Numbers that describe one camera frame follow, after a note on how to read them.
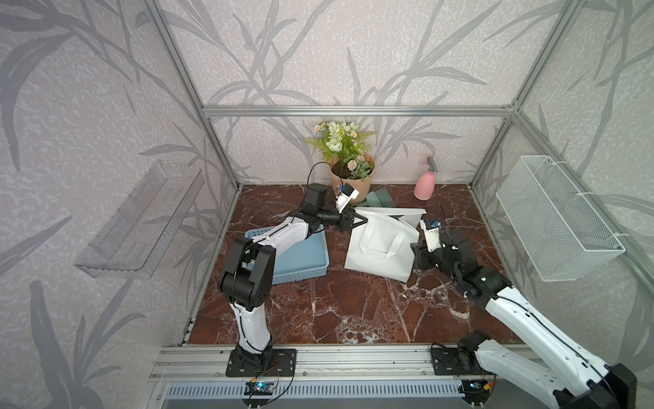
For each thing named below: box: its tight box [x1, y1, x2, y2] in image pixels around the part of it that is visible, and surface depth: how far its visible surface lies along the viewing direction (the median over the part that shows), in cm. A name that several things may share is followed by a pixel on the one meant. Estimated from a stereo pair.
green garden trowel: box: [356, 187, 396, 208], surface depth 118 cm
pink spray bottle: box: [413, 154, 439, 202], surface depth 113 cm
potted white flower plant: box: [304, 120, 377, 201], surface depth 96 cm
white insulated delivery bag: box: [344, 207, 427, 283], surface depth 84 cm
